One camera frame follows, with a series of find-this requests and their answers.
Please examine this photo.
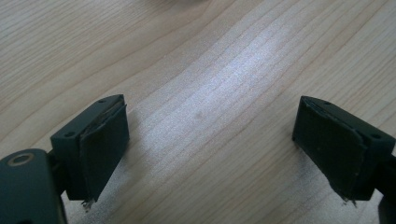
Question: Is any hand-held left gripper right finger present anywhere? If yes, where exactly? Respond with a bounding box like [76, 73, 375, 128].
[291, 95, 396, 207]

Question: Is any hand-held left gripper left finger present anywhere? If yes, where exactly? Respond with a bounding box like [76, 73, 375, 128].
[49, 94, 131, 213]

